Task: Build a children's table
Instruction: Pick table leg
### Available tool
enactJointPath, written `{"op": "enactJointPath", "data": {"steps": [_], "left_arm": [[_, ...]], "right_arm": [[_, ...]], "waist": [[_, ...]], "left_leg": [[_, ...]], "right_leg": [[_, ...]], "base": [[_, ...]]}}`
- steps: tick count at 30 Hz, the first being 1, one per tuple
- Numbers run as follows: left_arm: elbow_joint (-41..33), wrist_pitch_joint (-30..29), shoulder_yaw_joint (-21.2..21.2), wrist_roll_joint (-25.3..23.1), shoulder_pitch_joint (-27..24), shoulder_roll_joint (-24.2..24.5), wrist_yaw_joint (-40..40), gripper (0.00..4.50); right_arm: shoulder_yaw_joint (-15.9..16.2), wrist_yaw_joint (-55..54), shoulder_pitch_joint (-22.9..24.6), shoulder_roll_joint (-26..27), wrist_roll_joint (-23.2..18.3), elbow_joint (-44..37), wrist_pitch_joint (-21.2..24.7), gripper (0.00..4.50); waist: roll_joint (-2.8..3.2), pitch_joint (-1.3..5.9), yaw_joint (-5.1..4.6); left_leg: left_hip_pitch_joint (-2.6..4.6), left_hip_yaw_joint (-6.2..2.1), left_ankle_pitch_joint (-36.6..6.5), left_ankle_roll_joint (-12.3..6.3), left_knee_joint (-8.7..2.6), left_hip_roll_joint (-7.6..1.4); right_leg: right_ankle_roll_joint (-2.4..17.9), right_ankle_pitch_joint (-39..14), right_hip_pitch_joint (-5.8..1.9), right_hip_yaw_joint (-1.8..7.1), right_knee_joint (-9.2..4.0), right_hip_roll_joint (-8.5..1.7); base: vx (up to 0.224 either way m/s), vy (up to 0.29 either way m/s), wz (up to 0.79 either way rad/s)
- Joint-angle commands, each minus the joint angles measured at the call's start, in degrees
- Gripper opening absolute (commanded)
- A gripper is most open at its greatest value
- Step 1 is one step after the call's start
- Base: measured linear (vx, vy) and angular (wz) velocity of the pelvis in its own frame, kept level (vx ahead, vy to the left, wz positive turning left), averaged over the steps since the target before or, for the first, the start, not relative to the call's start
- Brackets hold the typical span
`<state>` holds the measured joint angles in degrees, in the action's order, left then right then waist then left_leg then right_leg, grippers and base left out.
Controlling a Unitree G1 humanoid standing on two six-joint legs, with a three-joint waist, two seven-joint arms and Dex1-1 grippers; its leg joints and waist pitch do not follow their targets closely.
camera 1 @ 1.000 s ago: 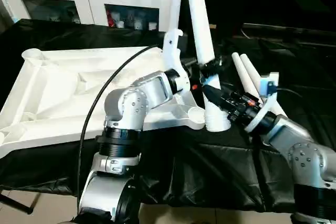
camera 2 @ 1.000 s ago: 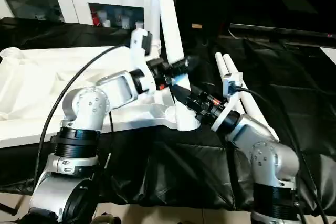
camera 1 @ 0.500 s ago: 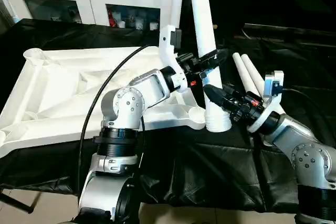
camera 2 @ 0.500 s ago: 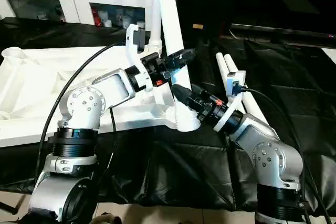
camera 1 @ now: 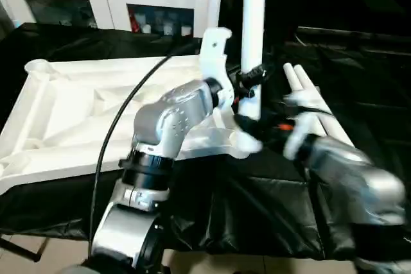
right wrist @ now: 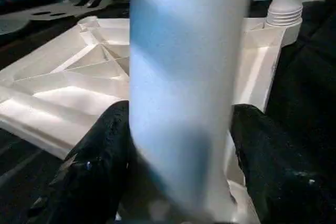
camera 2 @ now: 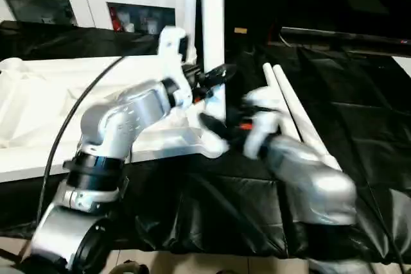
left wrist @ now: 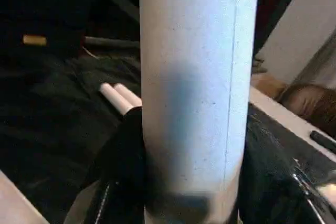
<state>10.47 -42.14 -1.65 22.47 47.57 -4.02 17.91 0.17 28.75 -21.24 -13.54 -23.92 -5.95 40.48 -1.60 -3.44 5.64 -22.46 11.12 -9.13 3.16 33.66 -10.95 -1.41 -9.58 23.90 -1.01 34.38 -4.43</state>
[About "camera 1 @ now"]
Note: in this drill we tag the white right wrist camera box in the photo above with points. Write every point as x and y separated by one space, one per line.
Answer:
302 117

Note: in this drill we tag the white plastic table top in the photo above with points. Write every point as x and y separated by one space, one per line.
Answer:
70 107

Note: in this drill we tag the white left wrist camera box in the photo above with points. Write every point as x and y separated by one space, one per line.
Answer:
213 62

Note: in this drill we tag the black work mat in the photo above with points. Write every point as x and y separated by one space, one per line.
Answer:
257 210

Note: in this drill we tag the white plastic table leg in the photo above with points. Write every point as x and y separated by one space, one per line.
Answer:
216 4
321 97
253 17
302 81

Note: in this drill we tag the red bottle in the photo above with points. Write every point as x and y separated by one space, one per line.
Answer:
135 22

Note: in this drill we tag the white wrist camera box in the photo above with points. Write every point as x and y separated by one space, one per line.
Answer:
302 117
213 62

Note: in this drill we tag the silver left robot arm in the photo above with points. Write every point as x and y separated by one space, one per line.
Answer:
167 126

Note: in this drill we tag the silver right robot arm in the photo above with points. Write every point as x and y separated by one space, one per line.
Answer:
353 178

